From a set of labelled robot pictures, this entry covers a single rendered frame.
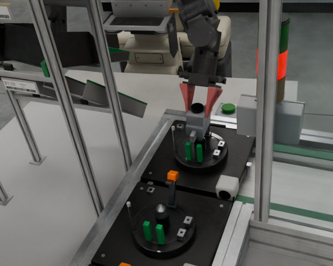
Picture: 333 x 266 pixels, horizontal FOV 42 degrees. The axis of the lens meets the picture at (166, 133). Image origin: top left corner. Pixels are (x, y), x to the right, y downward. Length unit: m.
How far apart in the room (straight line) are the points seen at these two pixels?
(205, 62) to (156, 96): 0.57
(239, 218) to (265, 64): 0.40
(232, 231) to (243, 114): 0.27
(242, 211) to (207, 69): 0.33
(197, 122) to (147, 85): 0.63
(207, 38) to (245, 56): 2.55
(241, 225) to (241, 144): 0.26
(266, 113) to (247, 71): 2.52
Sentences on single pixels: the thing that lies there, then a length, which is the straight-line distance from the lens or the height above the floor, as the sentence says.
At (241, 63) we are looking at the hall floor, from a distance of 3.40.
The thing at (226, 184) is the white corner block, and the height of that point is 0.99.
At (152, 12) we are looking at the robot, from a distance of 1.71.
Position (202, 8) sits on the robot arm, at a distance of 1.04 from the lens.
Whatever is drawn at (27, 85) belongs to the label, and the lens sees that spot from 0.92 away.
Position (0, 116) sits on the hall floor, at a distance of 3.33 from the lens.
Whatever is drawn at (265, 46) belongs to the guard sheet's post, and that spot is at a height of 1.39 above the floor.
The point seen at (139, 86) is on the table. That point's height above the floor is 0.86.
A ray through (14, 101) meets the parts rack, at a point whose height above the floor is 1.09.
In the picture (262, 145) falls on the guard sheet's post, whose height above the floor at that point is 1.17.
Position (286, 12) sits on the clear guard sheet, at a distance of 0.70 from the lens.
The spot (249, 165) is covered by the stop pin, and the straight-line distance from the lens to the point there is 1.10.
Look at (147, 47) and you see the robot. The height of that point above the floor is 0.89.
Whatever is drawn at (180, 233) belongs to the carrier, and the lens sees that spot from 0.92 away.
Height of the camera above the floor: 1.73
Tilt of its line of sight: 39 degrees down
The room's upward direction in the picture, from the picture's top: 8 degrees counter-clockwise
